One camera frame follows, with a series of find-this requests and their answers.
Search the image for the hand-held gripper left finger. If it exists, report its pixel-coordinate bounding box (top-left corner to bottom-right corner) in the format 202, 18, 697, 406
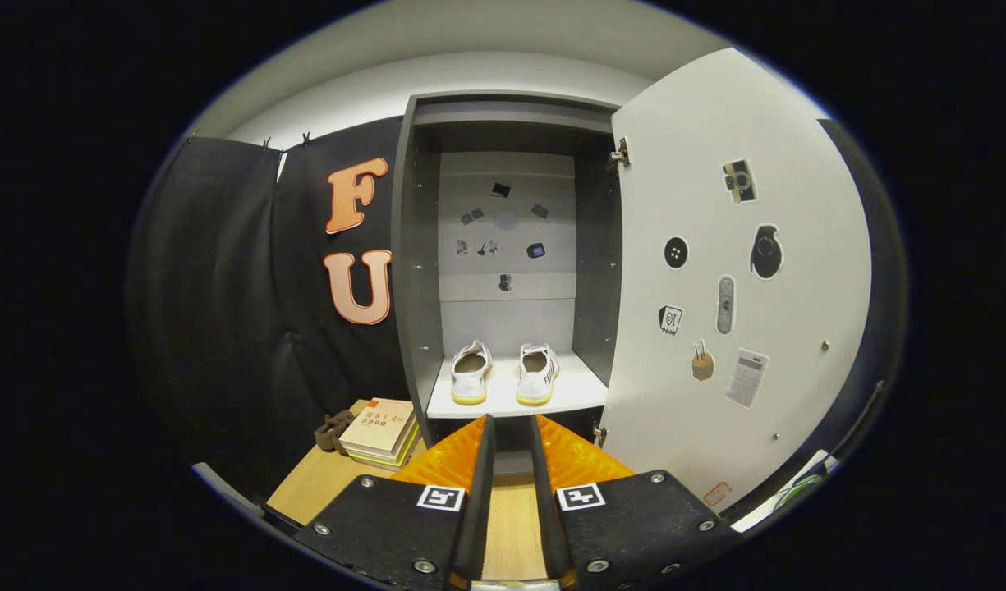
292, 414, 497, 591

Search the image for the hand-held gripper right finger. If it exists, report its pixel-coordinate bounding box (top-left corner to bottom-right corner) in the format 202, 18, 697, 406
527, 415, 743, 591

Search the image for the white canvas shoe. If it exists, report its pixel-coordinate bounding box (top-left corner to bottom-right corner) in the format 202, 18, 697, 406
516, 342, 561, 406
450, 340, 494, 405

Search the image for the dark grey shoe cabinet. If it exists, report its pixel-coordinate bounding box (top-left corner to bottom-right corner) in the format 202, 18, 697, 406
390, 90, 628, 479

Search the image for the beige shoe cabinet door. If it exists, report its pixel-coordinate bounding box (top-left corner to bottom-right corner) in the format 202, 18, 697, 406
597, 47, 873, 514

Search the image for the beige orange cover book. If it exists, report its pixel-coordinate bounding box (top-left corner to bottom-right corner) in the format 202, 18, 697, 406
339, 398, 417, 456

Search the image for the small brown object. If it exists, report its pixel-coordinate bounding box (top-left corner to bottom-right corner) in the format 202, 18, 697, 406
314, 410, 356, 454

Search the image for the black backdrop cloth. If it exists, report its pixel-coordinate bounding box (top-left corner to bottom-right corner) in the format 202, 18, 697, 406
125, 115, 910, 526

